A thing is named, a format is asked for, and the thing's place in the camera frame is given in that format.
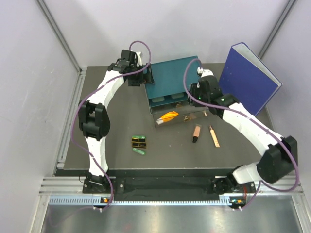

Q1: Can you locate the teal drawer organizer box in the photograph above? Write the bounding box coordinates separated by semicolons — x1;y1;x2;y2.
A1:
145;56;198;114

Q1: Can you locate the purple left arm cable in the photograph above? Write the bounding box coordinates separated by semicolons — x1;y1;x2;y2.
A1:
69;40;153;211

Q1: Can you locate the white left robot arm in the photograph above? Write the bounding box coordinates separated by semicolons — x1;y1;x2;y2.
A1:
78;50;154;193

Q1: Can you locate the orange cosmetic tube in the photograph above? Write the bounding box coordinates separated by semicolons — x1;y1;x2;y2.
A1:
156;111;179;125

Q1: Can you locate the black gold eyeshadow palette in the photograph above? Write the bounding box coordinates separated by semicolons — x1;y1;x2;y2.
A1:
131;137;147;149

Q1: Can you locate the grey slotted cable duct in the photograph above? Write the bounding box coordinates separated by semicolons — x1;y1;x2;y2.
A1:
49;196;232;206

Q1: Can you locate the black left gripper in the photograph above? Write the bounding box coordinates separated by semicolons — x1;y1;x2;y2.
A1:
127;63;154;87

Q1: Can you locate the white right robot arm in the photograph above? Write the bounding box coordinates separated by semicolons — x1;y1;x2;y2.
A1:
188;67;297;193

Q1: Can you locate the blue ring binder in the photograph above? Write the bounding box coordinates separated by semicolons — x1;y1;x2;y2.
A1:
219;42;283;116

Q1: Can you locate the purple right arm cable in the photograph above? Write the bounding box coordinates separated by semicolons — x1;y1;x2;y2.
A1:
183;59;299;211

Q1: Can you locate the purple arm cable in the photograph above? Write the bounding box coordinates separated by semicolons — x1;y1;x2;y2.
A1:
183;59;299;211
69;40;153;211

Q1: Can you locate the green mascara tube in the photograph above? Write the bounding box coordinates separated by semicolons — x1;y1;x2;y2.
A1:
132;148;146;155
132;134;146;139

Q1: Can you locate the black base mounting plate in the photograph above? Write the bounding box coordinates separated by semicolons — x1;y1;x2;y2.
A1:
82;168;255;201

